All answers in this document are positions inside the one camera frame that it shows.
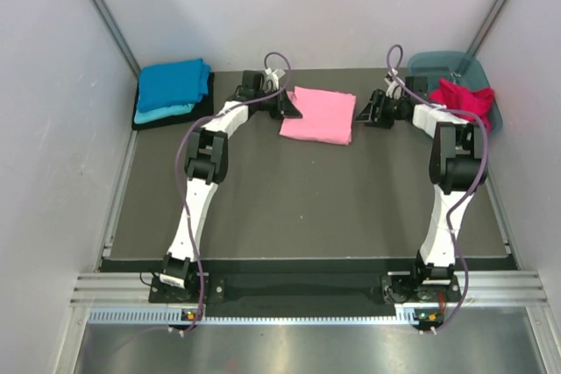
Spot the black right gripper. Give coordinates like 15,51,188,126
355,89,408,130

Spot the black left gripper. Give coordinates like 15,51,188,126
253,85,302,118

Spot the pink t-shirt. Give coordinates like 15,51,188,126
280,87,357,145

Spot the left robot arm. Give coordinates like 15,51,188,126
159,67,302,301

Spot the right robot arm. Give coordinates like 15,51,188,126
355,72,488,303

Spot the teal plastic bin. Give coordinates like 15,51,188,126
407,50,504,134

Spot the red t-shirt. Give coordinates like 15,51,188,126
429,79,495,132

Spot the folded blue t-shirt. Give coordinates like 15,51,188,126
137,59,210,112

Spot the folded teal t-shirt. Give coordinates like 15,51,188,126
132,103,195,124

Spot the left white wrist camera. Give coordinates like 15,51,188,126
264,68,286,92

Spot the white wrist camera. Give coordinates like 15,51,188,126
264,68,286,92
384,69,402,100

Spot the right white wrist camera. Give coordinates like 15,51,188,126
384,69,402,100

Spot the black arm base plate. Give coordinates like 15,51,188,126
147,272,463,305

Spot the aluminium rail frame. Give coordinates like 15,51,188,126
55,271,560,373

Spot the grey slotted cable duct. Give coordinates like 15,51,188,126
88,307,444,326

